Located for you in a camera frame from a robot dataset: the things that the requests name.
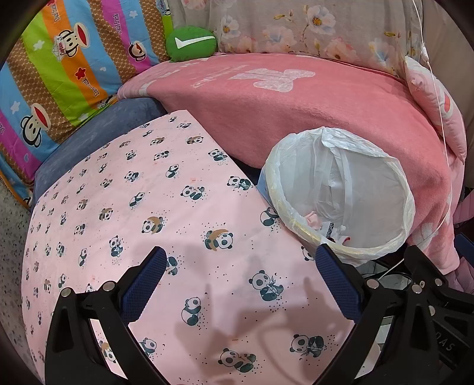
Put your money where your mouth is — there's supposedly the green round cushion white tick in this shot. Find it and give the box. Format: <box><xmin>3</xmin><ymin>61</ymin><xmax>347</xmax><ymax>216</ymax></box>
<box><xmin>165</xmin><ymin>26</ymin><xmax>218</xmax><ymax>63</ymax></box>

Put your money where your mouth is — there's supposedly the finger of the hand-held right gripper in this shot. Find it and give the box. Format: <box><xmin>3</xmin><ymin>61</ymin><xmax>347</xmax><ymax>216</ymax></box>
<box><xmin>403</xmin><ymin>244</ymin><xmax>449</xmax><ymax>291</ymax></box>

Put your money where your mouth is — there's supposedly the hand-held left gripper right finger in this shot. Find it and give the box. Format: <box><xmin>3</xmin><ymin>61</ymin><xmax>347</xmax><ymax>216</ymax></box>
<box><xmin>315</xmin><ymin>243</ymin><xmax>441</xmax><ymax>385</ymax></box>

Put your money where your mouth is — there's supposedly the pink pillow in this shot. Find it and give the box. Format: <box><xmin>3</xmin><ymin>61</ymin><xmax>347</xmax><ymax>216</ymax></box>
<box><xmin>403</xmin><ymin>55</ymin><xmax>468</xmax><ymax>163</ymax></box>

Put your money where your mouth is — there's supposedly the white paper bag red print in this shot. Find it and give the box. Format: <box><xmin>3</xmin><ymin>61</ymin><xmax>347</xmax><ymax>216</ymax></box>
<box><xmin>326</xmin><ymin>221</ymin><xmax>350</xmax><ymax>246</ymax></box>

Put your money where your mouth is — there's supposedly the white bag-lined waste bin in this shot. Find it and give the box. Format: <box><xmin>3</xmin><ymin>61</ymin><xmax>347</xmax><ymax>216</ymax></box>
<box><xmin>257</xmin><ymin>126</ymin><xmax>415</xmax><ymax>267</ymax></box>

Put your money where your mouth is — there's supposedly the blue-grey sofa cushion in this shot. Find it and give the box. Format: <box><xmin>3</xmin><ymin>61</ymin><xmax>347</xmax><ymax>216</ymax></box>
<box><xmin>31</xmin><ymin>97</ymin><xmax>167</xmax><ymax>208</ymax></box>

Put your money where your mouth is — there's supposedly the pink panda print tablecloth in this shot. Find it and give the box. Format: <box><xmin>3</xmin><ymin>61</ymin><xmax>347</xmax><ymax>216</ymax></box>
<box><xmin>20</xmin><ymin>110</ymin><xmax>358</xmax><ymax>385</ymax></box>

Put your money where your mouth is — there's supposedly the grey floral cloth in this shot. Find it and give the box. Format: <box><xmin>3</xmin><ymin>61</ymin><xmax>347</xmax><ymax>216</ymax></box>
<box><xmin>168</xmin><ymin>0</ymin><xmax>426</xmax><ymax>78</ymax></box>

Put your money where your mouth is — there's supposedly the pink blanket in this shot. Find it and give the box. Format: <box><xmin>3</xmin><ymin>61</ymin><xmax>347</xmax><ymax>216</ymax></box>
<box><xmin>118</xmin><ymin>52</ymin><xmax>465</xmax><ymax>275</ymax></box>

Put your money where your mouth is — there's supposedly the striped monkey print quilt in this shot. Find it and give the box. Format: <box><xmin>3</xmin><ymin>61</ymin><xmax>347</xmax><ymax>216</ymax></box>
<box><xmin>0</xmin><ymin>0</ymin><xmax>178</xmax><ymax>211</ymax></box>

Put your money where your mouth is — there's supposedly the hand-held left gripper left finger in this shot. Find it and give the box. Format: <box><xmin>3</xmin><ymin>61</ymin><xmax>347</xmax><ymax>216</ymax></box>
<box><xmin>44</xmin><ymin>246</ymin><xmax>174</xmax><ymax>385</ymax></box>

